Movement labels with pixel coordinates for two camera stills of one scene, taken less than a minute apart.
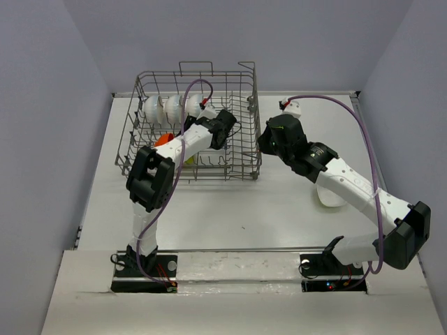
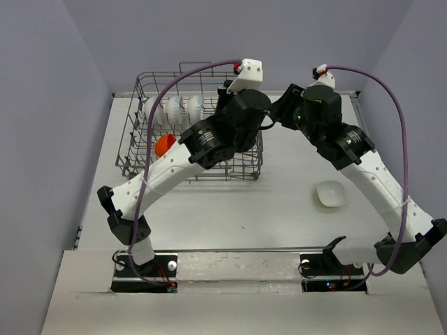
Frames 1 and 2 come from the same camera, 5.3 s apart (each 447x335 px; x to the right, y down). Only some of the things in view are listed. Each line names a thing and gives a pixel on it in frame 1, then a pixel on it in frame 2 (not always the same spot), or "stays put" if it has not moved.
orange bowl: (164, 138) stays put
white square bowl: (328, 198) stays put
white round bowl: (153, 109) stays put
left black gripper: (188, 123) -> (224, 97)
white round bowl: (173, 108) stays put
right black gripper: (263, 140) -> (284, 105)
